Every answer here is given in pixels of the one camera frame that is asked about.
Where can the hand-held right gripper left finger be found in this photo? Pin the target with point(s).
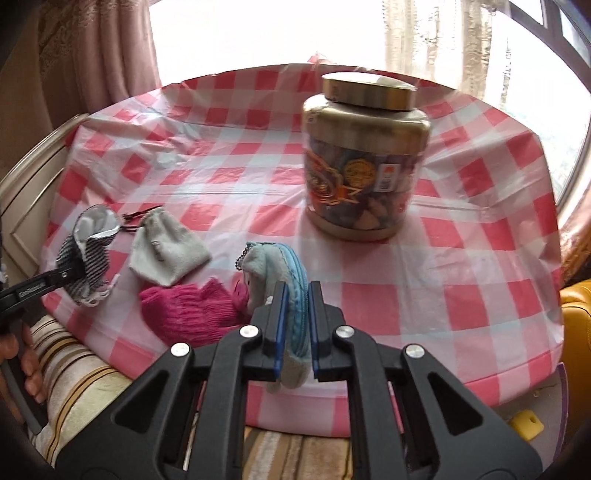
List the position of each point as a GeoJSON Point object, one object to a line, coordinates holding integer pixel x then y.
{"type": "Point", "coordinates": [279, 323]}

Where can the dark window frame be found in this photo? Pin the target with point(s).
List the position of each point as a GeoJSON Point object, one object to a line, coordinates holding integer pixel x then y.
{"type": "Point", "coordinates": [549, 14]}

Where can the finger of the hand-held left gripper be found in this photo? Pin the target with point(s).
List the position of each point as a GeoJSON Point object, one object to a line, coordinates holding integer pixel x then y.
{"type": "Point", "coordinates": [62, 277]}

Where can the white lace curtain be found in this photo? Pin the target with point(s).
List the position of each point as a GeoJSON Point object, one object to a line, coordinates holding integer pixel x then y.
{"type": "Point", "coordinates": [471, 37]}

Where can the pink white checkered tablecloth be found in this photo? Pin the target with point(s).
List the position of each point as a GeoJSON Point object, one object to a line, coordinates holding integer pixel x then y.
{"type": "Point", "coordinates": [461, 277]}

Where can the black white gingham pouch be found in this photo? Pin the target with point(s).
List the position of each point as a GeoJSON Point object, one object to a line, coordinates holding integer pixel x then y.
{"type": "Point", "coordinates": [87, 263]}

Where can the striped sofa cushion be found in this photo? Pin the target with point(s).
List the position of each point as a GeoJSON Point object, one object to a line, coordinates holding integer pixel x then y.
{"type": "Point", "coordinates": [78, 383]}

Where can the cream carved dresser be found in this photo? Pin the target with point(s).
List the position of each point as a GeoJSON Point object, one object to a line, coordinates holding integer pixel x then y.
{"type": "Point", "coordinates": [32, 198]}

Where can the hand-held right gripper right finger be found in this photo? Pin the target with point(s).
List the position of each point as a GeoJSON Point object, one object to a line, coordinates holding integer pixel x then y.
{"type": "Point", "coordinates": [315, 323]}

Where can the magenta knit sock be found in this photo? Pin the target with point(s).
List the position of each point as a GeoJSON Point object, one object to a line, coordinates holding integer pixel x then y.
{"type": "Point", "coordinates": [184, 314]}

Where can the yellow sponge piece with hole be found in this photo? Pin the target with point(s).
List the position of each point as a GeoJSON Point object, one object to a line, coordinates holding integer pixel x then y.
{"type": "Point", "coordinates": [521, 424]}

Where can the pink floral curtain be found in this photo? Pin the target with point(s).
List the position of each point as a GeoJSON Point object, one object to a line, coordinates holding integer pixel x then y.
{"type": "Point", "coordinates": [575, 240]}

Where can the clear jar with gold lid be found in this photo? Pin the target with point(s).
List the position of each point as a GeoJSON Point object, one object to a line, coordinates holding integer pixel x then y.
{"type": "Point", "coordinates": [364, 138]}

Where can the pink pleated curtain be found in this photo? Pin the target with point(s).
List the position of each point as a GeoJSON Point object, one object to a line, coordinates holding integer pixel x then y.
{"type": "Point", "coordinates": [101, 55]}

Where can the person's left hand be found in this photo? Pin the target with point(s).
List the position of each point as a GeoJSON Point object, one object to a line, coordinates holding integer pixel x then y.
{"type": "Point", "coordinates": [33, 385]}

